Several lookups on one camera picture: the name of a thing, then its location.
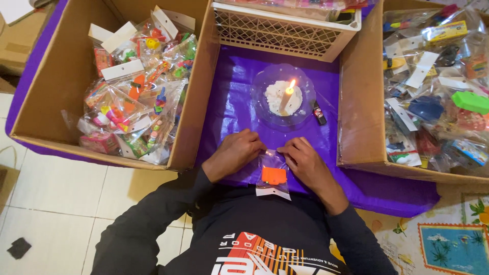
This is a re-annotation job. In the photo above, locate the person's right hand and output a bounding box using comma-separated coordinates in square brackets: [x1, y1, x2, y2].
[277, 137, 336, 192]

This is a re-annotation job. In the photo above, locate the person's left hand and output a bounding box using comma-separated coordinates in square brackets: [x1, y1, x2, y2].
[202, 128, 268, 184]

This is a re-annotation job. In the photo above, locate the clear packet with orange toy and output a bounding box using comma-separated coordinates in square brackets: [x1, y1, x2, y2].
[255, 149, 292, 201]

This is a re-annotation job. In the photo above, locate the clear plastic plate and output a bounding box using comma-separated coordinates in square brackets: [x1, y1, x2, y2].
[250, 63, 317, 127]

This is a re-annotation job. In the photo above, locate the black lighter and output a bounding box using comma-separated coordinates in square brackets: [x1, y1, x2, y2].
[312, 100, 328, 126]

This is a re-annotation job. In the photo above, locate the white melted wax lump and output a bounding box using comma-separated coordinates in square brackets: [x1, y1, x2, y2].
[264, 80, 303, 117]

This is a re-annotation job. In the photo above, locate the purple plastic table sheet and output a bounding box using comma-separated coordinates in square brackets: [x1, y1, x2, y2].
[5, 0, 441, 218]

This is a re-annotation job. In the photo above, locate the white lit candle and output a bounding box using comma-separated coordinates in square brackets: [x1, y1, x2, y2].
[278, 79, 297, 116]

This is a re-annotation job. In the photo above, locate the large cardboard box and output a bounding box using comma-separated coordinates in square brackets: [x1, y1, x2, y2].
[9, 0, 222, 172]
[336, 0, 489, 185]

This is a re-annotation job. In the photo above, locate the person's black printed shirt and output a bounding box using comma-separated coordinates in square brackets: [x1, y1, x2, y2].
[158, 183, 354, 275]

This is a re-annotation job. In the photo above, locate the white plastic lattice crate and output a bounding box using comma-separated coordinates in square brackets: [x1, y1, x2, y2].
[212, 2, 362, 63]

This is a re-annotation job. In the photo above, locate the heap of clear toy packets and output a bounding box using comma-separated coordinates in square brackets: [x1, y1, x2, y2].
[382, 4, 489, 173]
[61, 5, 199, 166]

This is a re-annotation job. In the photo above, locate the pile of packets atop crate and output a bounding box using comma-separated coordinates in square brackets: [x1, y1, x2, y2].
[220, 0, 369, 23]

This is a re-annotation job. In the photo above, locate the colourful patterned floor mat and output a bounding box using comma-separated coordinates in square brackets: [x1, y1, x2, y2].
[329, 183, 489, 275]

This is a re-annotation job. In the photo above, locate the brown cardboard piece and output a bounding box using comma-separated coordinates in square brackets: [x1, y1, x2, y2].
[0, 146, 21, 215]

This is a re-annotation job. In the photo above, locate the flat brown cardboard box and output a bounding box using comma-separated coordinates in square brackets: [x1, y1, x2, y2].
[0, 0, 59, 94]

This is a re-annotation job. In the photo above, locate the black scrap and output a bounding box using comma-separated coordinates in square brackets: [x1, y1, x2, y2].
[6, 237, 32, 260]

